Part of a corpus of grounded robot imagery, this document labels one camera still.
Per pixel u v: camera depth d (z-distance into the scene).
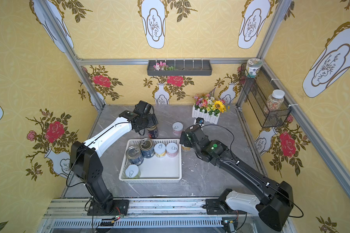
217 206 0.73
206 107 0.98
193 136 0.55
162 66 0.88
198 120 0.66
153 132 0.96
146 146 0.86
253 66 0.84
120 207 0.73
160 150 0.89
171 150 0.90
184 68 0.92
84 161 0.46
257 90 0.99
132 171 0.80
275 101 0.65
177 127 1.00
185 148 0.93
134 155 0.82
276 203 0.37
